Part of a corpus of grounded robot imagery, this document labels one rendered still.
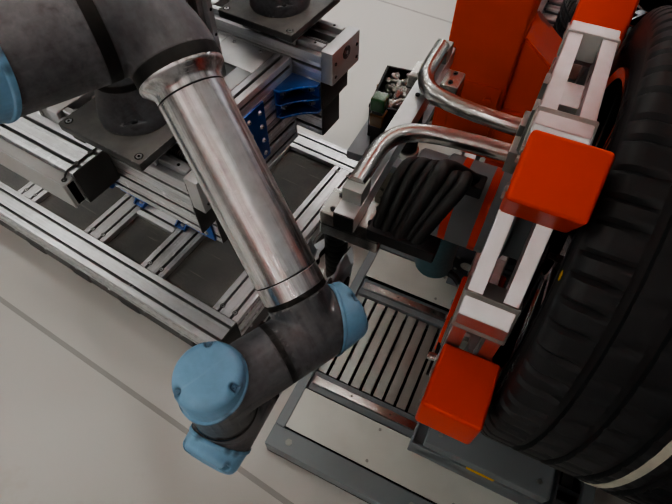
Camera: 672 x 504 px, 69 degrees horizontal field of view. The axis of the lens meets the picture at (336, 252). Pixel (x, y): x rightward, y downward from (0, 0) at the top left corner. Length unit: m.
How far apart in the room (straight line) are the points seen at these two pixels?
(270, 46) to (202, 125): 0.88
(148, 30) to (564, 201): 0.42
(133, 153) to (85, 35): 0.50
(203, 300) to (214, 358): 0.99
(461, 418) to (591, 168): 0.31
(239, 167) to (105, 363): 1.29
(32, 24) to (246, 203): 0.24
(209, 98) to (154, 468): 1.22
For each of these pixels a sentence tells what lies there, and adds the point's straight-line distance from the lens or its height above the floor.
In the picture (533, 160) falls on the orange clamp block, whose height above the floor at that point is 1.15.
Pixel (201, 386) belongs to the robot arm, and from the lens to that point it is 0.51.
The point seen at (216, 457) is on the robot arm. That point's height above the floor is 0.88.
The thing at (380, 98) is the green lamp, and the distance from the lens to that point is 1.33.
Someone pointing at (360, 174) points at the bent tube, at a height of 1.01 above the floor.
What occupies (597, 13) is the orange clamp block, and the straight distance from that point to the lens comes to 0.85.
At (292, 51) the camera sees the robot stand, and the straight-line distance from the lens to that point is 1.35.
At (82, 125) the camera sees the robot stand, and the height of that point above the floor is 0.82.
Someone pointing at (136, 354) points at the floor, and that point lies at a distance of 1.72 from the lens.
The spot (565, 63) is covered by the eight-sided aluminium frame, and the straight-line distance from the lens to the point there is 0.68.
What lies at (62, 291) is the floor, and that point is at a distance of 1.95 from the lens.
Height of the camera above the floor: 1.47
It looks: 55 degrees down
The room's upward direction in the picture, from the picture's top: straight up
